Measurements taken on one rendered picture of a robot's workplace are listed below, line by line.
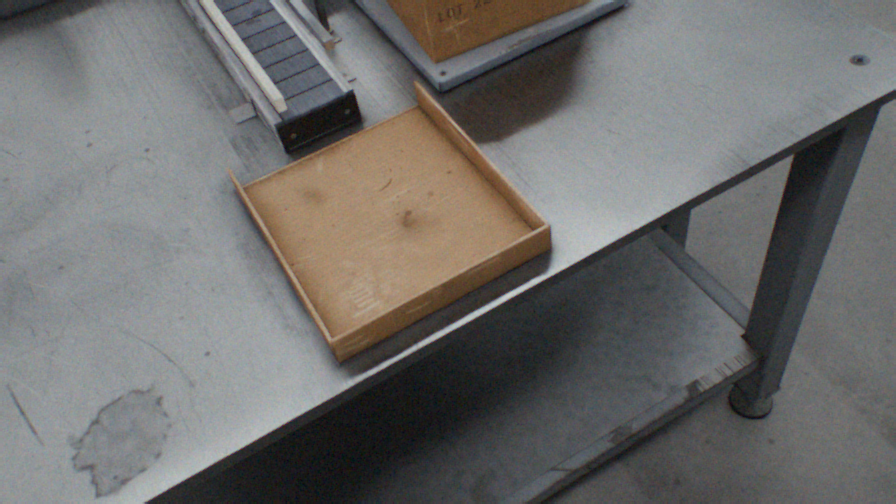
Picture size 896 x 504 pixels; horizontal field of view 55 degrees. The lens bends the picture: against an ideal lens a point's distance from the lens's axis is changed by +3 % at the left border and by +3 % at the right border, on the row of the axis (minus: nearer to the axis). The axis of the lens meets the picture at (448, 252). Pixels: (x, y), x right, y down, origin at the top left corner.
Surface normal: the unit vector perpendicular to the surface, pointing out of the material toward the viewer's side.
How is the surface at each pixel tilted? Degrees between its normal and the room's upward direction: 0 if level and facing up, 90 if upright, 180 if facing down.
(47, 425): 0
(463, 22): 90
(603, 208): 0
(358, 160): 0
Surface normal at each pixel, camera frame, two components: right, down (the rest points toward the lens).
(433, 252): -0.12, -0.63
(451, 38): 0.42, 0.66
